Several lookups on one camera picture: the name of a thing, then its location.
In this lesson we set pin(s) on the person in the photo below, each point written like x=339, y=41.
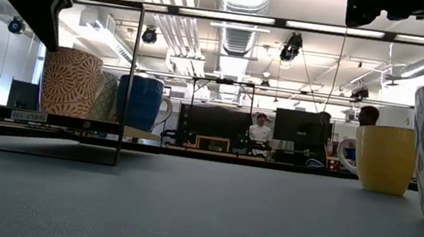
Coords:
x=259, y=133
x=368, y=115

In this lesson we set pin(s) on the orange floral pattern mug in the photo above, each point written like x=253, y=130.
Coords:
x=71, y=82

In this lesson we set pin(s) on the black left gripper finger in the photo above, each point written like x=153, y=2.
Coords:
x=45, y=20

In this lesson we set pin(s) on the yellow mug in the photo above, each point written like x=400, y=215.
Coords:
x=385, y=159

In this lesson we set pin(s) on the silver ventilation duct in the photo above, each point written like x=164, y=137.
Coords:
x=240, y=35

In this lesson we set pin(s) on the black metal shelf frame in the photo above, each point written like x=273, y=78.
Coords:
x=130, y=82

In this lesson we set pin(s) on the white shelf label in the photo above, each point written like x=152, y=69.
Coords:
x=29, y=116

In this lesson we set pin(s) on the blue mug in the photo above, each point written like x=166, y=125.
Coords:
x=143, y=102

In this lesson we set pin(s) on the black ceiling spotlight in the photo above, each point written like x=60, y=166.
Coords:
x=360, y=93
x=16, y=25
x=149, y=36
x=292, y=46

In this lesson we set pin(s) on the black aluminium table frame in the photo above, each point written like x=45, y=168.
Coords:
x=231, y=159

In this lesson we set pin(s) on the green geometric pattern mug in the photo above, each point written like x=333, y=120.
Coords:
x=105, y=99

